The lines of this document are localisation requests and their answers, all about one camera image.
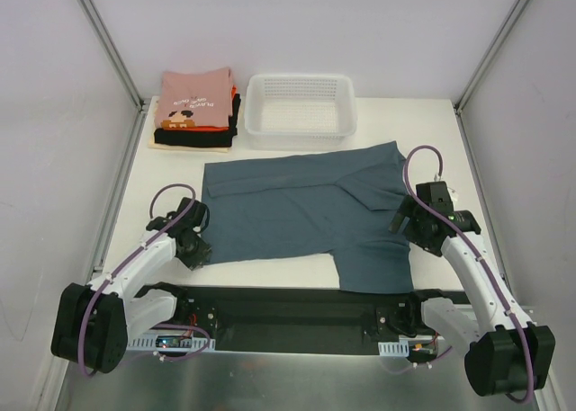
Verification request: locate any left white cable duct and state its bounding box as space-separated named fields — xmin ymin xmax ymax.
xmin=127 ymin=331 xmax=216 ymax=353

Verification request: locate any white plastic basket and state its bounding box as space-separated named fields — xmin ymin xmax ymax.
xmin=244 ymin=74 xmax=357 ymax=151

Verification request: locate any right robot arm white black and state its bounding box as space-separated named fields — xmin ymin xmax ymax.
xmin=388 ymin=182 xmax=555 ymax=399

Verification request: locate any right aluminium side rail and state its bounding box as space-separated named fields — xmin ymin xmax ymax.
xmin=454 ymin=112 xmax=517 ymax=304

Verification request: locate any front aluminium rail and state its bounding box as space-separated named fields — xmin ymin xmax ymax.
xmin=56 ymin=291 xmax=544 ymax=343

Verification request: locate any aluminium side rail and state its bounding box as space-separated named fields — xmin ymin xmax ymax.
xmin=81 ymin=106 xmax=148 ymax=284
xmin=454 ymin=112 xmax=517 ymax=304

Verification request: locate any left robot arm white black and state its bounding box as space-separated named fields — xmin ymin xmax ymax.
xmin=50 ymin=197 xmax=212 ymax=373

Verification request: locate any blue-grey t shirt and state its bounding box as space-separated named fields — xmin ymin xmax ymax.
xmin=201 ymin=142 xmax=414 ymax=294

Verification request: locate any right white cable duct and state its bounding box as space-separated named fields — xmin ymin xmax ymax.
xmin=378 ymin=340 xmax=410 ymax=358

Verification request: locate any left aluminium side rail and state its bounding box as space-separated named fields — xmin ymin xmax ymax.
xmin=81 ymin=106 xmax=148 ymax=284

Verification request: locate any black folded t shirt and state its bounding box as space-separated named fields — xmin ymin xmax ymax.
xmin=152 ymin=93 xmax=241 ymax=148

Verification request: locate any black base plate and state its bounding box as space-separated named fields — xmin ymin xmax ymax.
xmin=134 ymin=284 xmax=469 ymax=356

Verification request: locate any pink folded t shirt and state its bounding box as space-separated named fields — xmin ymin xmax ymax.
xmin=155 ymin=67 xmax=234 ymax=131

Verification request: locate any cream folded t shirt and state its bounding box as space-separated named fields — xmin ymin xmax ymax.
xmin=148 ymin=96 xmax=244 ymax=154

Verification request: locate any aluminium frame post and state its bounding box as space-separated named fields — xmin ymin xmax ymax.
xmin=454 ymin=0 xmax=532 ymax=116
xmin=77 ymin=0 xmax=145 ymax=110

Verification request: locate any left aluminium frame post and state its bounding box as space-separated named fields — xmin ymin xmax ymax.
xmin=77 ymin=0 xmax=145 ymax=110

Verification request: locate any white cable duct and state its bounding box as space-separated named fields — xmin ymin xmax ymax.
xmin=127 ymin=331 xmax=216 ymax=353
xmin=378 ymin=340 xmax=410 ymax=358

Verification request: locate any right aluminium frame post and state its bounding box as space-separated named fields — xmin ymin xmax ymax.
xmin=454 ymin=0 xmax=532 ymax=116

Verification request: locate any orange folded t shirt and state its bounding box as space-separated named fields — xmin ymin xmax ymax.
xmin=177 ymin=85 xmax=237 ymax=132

